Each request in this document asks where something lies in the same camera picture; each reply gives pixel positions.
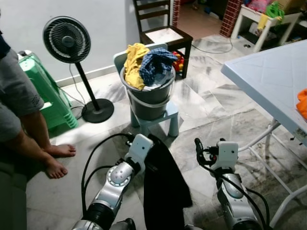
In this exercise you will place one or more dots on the cardboard box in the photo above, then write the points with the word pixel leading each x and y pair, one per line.
pixel 292 5

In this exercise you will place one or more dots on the green toy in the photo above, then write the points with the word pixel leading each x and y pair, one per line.
pixel 274 10

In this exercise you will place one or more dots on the black standing fan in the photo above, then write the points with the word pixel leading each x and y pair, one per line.
pixel 67 40

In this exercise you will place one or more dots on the large yellow cloth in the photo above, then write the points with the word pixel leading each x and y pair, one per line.
pixel 134 62

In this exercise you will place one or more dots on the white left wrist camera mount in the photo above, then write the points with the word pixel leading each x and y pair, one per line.
pixel 140 148

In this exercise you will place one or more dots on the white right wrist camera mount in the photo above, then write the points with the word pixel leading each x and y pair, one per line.
pixel 228 153

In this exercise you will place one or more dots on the red brick pattern pillar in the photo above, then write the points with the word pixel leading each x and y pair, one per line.
pixel 231 19
pixel 175 12

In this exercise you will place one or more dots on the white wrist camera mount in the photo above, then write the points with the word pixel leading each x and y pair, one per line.
pixel 228 153
pixel 140 148

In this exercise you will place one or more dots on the red toy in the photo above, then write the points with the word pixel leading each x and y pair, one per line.
pixel 178 61

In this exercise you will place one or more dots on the small yellow cloth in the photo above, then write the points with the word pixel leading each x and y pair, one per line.
pixel 263 21

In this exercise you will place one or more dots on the person in grey shorts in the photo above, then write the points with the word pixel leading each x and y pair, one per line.
pixel 19 91

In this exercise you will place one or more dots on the pink bag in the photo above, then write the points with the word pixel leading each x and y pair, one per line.
pixel 258 5

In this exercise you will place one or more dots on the small white table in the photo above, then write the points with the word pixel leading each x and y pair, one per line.
pixel 249 14

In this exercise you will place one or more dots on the orange shirt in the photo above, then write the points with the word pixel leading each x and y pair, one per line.
pixel 302 103

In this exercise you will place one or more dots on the blue white patterned cloth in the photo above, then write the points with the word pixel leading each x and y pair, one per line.
pixel 156 64

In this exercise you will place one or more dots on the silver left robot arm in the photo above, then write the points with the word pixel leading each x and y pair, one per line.
pixel 115 177

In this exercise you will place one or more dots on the black garment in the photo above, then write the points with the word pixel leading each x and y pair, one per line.
pixel 163 191

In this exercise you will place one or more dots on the green plastic stool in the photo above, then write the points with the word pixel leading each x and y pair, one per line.
pixel 43 86

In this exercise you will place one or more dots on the left robot leg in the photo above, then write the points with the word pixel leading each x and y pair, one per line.
pixel 124 224

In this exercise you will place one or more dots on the dark wooden chair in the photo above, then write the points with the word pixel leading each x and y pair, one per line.
pixel 165 36

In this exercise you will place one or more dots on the grey bucket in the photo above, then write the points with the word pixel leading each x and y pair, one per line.
pixel 151 103

